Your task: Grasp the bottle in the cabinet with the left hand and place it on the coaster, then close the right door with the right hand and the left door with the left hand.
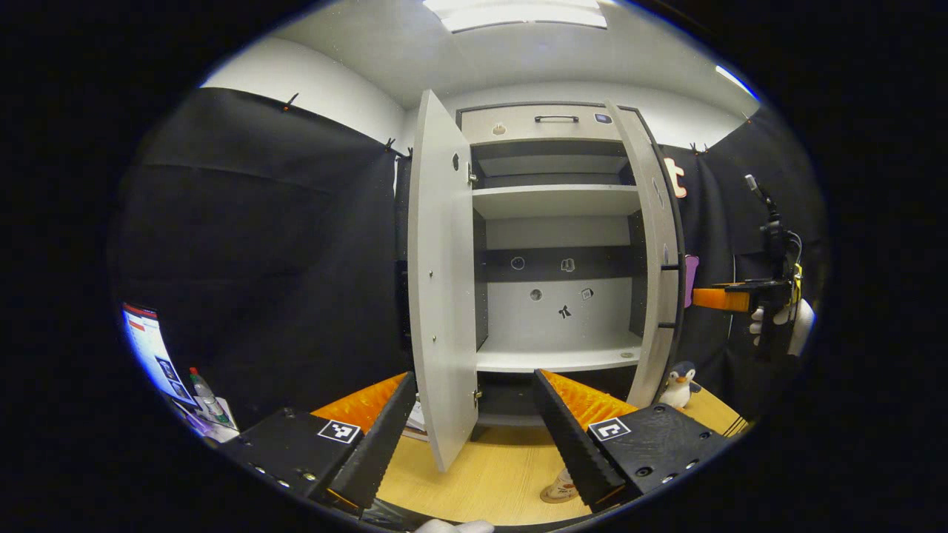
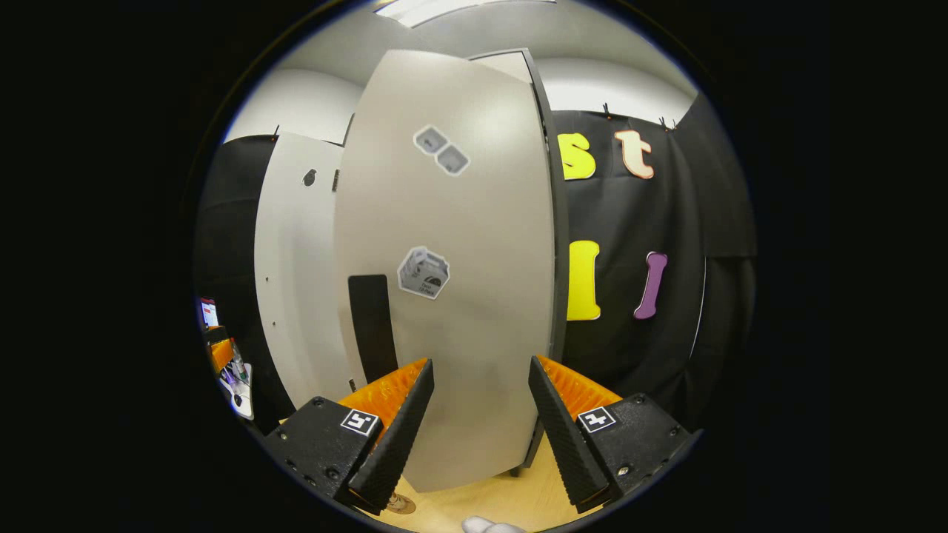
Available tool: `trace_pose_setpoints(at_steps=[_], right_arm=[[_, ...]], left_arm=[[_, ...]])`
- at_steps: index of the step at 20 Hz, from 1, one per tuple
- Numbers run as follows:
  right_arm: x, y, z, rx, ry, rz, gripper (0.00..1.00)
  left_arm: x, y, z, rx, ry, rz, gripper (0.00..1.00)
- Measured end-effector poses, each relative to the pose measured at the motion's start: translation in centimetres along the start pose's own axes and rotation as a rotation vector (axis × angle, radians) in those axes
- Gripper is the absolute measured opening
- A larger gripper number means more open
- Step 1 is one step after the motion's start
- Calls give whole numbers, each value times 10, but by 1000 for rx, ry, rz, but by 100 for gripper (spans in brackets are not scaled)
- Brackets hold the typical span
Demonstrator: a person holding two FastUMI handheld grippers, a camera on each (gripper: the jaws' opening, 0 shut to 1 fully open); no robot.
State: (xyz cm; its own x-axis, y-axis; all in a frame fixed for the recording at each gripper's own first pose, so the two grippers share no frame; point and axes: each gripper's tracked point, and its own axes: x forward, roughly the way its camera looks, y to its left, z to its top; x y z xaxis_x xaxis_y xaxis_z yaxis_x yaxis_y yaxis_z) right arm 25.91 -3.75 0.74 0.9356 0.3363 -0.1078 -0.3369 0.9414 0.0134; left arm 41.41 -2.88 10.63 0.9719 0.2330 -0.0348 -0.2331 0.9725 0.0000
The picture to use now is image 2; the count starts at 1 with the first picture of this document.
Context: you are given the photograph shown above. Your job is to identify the grey cabinet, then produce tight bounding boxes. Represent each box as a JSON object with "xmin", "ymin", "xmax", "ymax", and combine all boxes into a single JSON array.
[{"xmin": 470, "ymin": 48, "xmax": 570, "ymax": 478}]

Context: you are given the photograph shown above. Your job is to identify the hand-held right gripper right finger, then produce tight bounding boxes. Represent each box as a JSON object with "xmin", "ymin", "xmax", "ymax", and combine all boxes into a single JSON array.
[{"xmin": 527, "ymin": 354, "xmax": 703, "ymax": 513}]

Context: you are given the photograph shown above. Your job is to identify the white cluttered surface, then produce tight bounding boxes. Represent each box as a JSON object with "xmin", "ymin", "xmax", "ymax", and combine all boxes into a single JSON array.
[{"xmin": 218, "ymin": 361, "xmax": 254, "ymax": 420}]

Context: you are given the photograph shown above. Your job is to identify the grey cabinet door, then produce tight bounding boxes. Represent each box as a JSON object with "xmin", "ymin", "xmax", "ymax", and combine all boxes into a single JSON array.
[
  {"xmin": 254, "ymin": 133, "xmax": 356, "ymax": 408},
  {"xmin": 333, "ymin": 50, "xmax": 556, "ymax": 493}
]

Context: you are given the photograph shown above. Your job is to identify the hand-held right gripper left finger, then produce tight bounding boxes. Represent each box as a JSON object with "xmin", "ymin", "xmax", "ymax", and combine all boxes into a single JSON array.
[{"xmin": 263, "ymin": 358, "xmax": 435, "ymax": 517}]

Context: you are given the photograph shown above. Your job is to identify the black door handle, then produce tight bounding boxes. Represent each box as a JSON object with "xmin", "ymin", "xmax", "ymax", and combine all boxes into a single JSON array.
[{"xmin": 348, "ymin": 275, "xmax": 399, "ymax": 386}]

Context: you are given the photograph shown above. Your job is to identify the large ceiling light panel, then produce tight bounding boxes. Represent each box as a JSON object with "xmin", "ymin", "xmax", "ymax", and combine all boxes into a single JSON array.
[{"xmin": 374, "ymin": 0, "xmax": 556, "ymax": 29}]

